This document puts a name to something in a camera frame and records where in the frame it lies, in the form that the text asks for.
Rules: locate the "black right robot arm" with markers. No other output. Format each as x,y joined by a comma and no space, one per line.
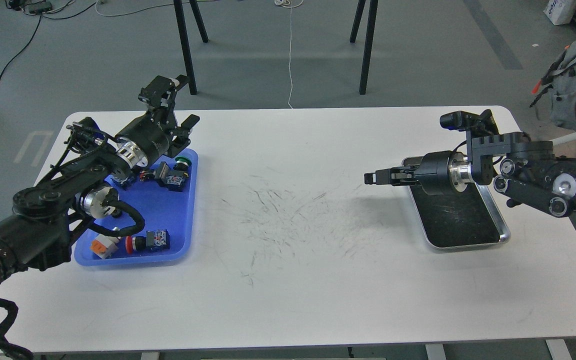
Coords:
526,171

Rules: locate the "blue plastic tray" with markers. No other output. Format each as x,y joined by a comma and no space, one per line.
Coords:
162,209

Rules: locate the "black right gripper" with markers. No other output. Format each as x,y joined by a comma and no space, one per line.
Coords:
438,173

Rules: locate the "green push button switch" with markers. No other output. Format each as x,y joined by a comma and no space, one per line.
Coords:
173,178

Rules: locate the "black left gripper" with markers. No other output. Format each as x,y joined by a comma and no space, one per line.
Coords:
146,138

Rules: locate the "black power adapter on floor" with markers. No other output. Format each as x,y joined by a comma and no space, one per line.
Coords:
30,7

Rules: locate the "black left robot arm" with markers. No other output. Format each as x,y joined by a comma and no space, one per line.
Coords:
74,196

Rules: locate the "white cardboard box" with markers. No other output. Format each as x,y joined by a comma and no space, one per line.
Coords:
560,12

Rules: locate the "red push button switch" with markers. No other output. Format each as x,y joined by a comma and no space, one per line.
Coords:
154,241

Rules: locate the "black table leg pair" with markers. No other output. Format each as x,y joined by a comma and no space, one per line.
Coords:
371,24
184,38

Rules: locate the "orange white switch module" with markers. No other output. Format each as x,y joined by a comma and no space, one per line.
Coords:
104,246

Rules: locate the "yellow push button switch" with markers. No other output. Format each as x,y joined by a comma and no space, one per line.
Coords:
121,183

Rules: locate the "metal tray with black mat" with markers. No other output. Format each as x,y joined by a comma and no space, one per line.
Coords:
466,220

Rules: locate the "black table leg pair right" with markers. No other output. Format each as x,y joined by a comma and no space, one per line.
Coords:
371,24

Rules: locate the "black table leg pair left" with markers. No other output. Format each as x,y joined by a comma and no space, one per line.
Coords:
184,38

